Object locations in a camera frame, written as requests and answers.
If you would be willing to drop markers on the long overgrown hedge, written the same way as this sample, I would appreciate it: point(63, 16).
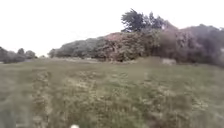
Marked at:
point(140, 45)

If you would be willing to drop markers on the dark tall tree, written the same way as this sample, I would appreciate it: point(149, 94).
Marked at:
point(135, 20)

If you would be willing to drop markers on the pale stone block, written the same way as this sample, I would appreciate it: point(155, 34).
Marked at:
point(168, 61)

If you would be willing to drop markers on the robot's own part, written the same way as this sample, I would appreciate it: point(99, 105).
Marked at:
point(75, 126)

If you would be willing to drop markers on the distant clump of trees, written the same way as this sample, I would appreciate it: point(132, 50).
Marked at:
point(15, 56)

